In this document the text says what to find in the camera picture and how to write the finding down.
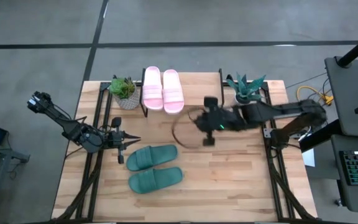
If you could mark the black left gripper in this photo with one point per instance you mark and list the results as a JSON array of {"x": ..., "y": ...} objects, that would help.
[{"x": 118, "y": 141}]

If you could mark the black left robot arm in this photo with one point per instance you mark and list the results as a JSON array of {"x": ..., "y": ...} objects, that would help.
[{"x": 73, "y": 129}]

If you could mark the black table rig frame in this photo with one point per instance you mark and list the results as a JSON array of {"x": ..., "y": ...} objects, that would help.
[{"x": 92, "y": 174}]

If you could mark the wooden shelf with black legs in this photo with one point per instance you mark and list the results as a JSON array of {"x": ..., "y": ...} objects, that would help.
[{"x": 200, "y": 88}]

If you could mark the green rubber slide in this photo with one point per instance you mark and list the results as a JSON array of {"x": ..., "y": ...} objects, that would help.
[
  {"x": 151, "y": 157},
  {"x": 155, "y": 180}
]

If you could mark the grey side desk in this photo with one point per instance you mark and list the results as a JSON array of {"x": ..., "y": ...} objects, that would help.
[{"x": 346, "y": 99}]

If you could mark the white paper sheet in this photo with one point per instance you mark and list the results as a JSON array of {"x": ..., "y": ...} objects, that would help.
[{"x": 309, "y": 158}]

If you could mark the succulent in triangle-patterned pot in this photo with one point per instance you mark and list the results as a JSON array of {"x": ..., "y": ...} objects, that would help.
[{"x": 124, "y": 91}]

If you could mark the grey keyboard desk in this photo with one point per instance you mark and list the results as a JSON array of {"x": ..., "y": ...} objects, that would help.
[{"x": 337, "y": 174}]

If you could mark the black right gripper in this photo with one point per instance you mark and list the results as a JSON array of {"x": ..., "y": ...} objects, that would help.
[{"x": 217, "y": 119}]

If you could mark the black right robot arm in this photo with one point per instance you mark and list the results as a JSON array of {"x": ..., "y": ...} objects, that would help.
[{"x": 275, "y": 112}]

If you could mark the pink rubber slide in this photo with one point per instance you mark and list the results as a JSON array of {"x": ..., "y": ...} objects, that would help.
[
  {"x": 153, "y": 88},
  {"x": 172, "y": 91}
]

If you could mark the snake plant in white pot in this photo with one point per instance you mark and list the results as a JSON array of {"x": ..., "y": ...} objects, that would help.
[{"x": 245, "y": 88}]

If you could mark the black slanted pole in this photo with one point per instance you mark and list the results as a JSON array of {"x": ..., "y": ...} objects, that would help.
[{"x": 353, "y": 53}]

